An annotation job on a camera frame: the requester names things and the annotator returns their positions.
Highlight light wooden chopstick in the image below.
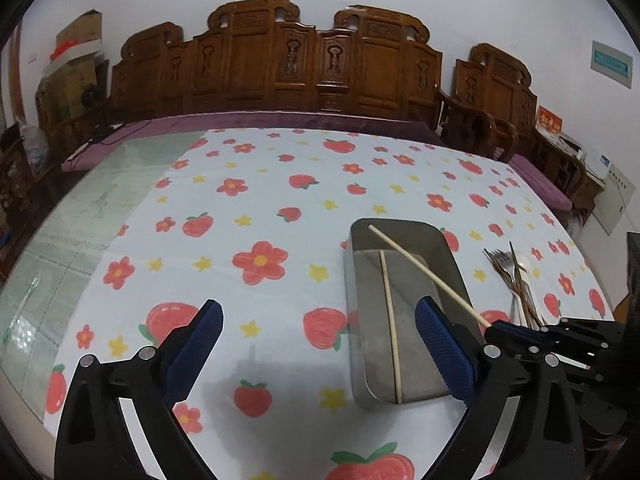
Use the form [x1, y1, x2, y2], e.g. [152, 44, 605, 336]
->
[378, 250, 402, 405]
[368, 224, 491, 328]

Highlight rectangular metal tray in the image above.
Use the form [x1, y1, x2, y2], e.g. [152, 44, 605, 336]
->
[344, 218, 483, 411]

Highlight strawberry flower tablecloth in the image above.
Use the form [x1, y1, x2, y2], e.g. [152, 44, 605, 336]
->
[44, 129, 612, 479]

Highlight purple armchair cushion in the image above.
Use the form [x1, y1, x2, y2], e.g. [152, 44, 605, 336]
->
[508, 154, 572, 211]

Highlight wooden side table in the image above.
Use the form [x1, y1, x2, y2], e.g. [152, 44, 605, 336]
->
[529, 131, 604, 217]

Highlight white router box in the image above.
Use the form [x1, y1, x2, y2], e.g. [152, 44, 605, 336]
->
[584, 146, 611, 181]

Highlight wooden chair at left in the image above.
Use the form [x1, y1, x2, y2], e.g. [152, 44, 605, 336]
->
[1, 124, 52, 283]

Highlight purple sofa cushion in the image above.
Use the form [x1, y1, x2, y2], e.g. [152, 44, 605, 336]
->
[62, 110, 442, 172]

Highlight carved wooden armchair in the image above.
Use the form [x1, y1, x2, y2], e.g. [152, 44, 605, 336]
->
[439, 44, 538, 170]

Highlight red greeting card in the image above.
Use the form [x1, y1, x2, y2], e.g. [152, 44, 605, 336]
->
[536, 106, 562, 136]

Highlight stacked cardboard boxes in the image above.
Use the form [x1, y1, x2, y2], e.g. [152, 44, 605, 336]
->
[35, 9, 108, 132]

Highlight carved wooden sofa bench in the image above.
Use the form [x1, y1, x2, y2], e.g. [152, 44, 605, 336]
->
[37, 0, 442, 157]

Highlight white lower wall cabinet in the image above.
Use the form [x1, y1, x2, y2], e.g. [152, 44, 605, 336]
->
[593, 164, 636, 235]

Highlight wall electrical panel box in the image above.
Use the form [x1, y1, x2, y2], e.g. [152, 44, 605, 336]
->
[590, 41, 634, 89]

